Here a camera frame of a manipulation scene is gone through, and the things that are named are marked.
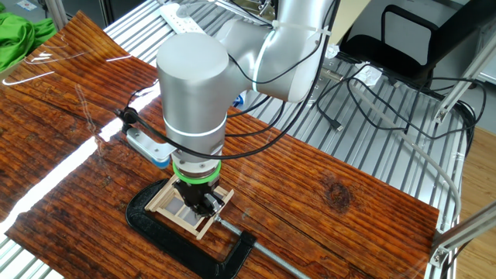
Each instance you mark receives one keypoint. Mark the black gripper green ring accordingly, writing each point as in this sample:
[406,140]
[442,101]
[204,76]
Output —
[195,190]

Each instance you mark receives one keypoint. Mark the small sliding window pane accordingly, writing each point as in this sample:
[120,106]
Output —
[188,220]

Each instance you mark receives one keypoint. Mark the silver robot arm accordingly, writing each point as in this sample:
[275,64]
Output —
[193,85]

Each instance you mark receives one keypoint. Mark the black C-clamp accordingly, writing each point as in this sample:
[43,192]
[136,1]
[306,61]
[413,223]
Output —
[174,240]

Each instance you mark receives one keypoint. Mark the blue tissue pack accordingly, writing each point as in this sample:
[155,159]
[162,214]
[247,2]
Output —
[238,100]

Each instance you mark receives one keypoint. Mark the wood grain table mat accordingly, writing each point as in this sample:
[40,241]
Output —
[310,174]

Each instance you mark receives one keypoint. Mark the white power strip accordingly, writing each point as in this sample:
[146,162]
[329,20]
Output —
[180,19]

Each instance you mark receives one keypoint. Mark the crumpled white paper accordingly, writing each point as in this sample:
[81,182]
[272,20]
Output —
[332,50]
[368,73]

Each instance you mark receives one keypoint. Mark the dark cabinet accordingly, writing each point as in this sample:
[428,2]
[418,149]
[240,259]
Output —
[89,7]

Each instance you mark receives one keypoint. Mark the black office chair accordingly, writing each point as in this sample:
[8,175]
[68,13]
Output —
[372,50]

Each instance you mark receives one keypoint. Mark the green cloth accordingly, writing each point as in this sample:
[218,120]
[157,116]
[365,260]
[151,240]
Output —
[19,38]

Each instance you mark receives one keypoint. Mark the beige cardboard panel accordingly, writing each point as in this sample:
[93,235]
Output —
[354,15]

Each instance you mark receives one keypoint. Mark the white paper card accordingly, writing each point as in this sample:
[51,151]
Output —
[25,4]

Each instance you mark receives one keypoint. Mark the wooden miniature window frame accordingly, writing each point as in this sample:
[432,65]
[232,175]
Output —
[211,221]

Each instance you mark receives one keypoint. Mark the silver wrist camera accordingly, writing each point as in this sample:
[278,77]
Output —
[151,149]

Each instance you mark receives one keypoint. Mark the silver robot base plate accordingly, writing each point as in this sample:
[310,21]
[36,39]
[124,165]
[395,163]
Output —
[318,93]

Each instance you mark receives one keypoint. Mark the aluminium frame strut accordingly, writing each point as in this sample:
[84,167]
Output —
[465,232]
[58,11]
[461,77]

